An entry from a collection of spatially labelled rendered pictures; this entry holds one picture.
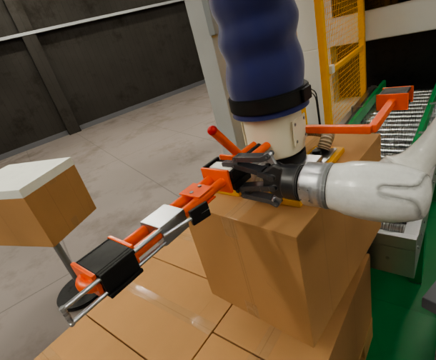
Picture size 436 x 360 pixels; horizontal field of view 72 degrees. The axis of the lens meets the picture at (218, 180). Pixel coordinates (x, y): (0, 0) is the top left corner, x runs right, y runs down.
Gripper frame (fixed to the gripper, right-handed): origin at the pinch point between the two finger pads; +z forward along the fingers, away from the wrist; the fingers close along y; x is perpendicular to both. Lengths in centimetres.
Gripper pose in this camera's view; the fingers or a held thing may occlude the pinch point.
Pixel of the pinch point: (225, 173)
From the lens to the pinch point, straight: 74.3
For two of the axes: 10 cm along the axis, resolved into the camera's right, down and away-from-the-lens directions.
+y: 2.4, 8.6, 4.4
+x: 5.8, -5.0, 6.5
